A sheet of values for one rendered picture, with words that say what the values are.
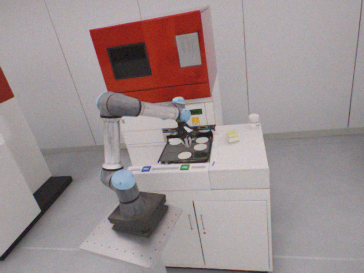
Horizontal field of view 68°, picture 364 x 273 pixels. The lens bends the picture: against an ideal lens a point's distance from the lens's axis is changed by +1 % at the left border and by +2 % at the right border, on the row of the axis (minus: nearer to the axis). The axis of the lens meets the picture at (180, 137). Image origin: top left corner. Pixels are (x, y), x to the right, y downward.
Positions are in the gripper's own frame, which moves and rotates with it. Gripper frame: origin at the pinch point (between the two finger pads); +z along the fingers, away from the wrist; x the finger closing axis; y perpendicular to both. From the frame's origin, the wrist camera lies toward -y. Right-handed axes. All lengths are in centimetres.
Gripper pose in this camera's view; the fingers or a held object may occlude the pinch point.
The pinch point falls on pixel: (189, 146)
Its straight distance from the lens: 186.8
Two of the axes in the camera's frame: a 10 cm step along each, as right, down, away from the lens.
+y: -6.4, -2.3, 7.3
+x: -7.4, 4.1, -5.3
